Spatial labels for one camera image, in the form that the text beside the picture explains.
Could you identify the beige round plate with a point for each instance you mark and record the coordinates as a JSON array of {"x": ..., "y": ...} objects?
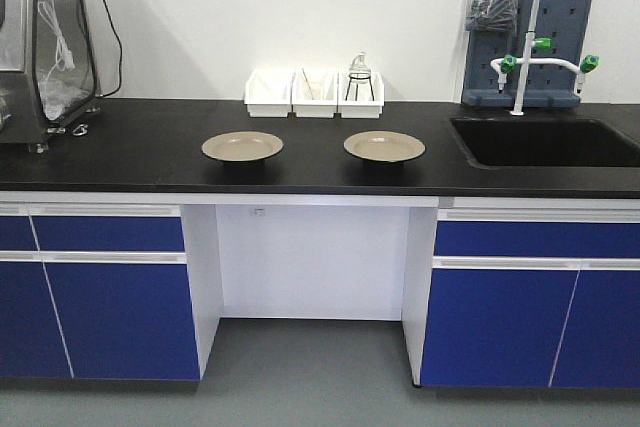
[
  {"x": 242, "y": 146},
  {"x": 384, "y": 146}
]

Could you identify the right white storage bin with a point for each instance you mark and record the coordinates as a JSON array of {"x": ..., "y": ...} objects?
[{"x": 367, "y": 109}]

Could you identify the white storage bin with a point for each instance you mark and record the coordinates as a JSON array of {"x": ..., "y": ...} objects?
[
  {"x": 367, "y": 109},
  {"x": 268, "y": 93},
  {"x": 303, "y": 106}
]

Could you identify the glass beaker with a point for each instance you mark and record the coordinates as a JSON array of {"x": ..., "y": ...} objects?
[{"x": 317, "y": 86}]

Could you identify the middle white storage bin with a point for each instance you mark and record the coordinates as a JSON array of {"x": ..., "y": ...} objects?
[{"x": 303, "y": 106}]

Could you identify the red striped stirring rod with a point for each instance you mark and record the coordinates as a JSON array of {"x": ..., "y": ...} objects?
[{"x": 308, "y": 84}]

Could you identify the left white storage bin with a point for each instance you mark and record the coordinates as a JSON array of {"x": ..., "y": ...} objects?
[{"x": 268, "y": 93}]

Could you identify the glass alcohol lamp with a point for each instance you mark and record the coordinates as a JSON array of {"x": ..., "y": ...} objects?
[{"x": 359, "y": 71}]

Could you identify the black lab sink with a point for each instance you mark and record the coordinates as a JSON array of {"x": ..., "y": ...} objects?
[{"x": 545, "y": 143}]

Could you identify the blue base cabinet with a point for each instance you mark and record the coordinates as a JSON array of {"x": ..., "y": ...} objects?
[
  {"x": 96, "y": 293},
  {"x": 532, "y": 298}
]

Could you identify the white gooseneck lab faucet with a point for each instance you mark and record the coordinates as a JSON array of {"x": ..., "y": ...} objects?
[{"x": 503, "y": 66}]

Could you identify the steel lab machine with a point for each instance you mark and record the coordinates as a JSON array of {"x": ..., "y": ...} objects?
[{"x": 48, "y": 74}]

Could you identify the blue grey drying pegboard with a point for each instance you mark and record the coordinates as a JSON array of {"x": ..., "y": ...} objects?
[{"x": 564, "y": 22}]

